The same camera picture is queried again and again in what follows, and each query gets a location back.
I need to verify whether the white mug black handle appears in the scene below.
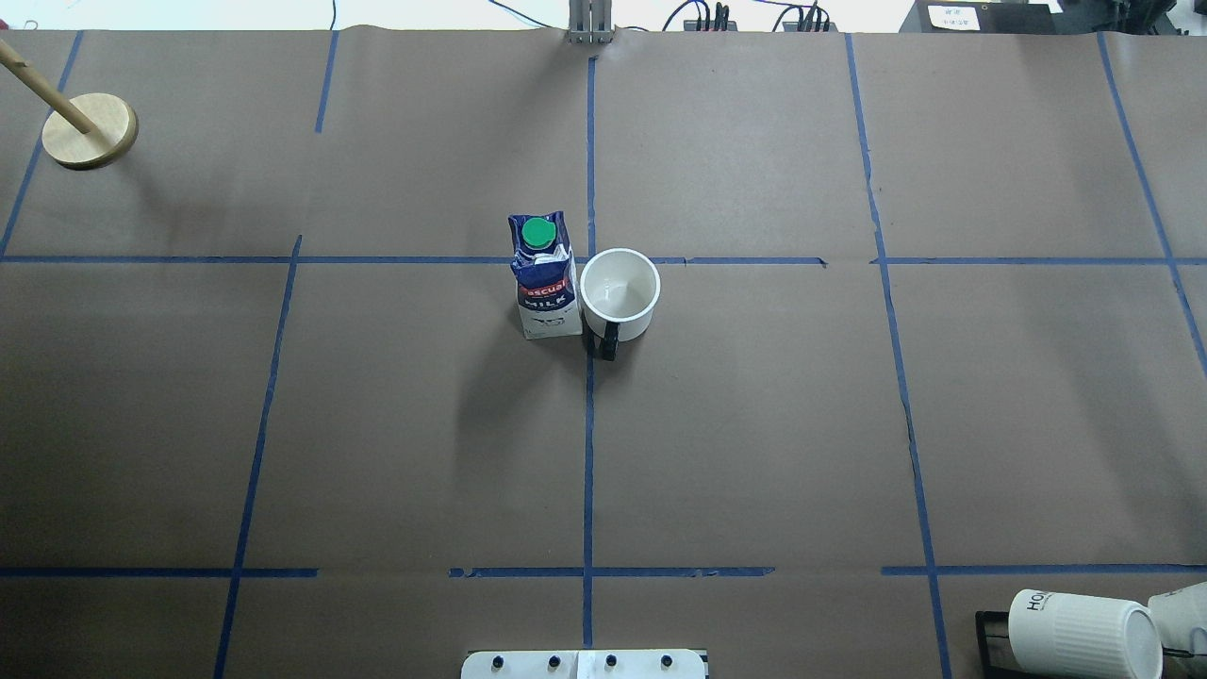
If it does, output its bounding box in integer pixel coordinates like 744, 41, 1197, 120
579, 248, 661, 361

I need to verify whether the blue milk carton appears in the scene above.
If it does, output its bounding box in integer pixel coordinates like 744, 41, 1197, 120
508, 211, 583, 340

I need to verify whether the black cup rack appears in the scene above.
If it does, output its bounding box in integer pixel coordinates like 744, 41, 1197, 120
974, 610, 1027, 678

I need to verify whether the white pillar with base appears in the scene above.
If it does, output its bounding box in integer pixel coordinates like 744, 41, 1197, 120
460, 648, 710, 678

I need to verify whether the far black terminal block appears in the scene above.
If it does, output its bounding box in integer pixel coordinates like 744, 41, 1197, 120
661, 1, 737, 33

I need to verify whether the black terminal block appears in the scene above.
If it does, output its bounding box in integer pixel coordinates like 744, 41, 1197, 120
772, 2, 835, 33
661, 1, 737, 33

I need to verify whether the near black terminal block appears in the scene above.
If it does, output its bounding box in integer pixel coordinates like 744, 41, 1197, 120
772, 2, 835, 33

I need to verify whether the black box with label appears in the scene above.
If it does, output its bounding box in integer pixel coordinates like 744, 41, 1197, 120
898, 1, 1059, 35

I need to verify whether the wooden mug tree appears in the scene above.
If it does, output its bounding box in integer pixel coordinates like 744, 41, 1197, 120
1, 41, 140, 171

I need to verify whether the aluminium frame post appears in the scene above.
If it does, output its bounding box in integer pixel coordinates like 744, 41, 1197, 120
566, 0, 616, 43

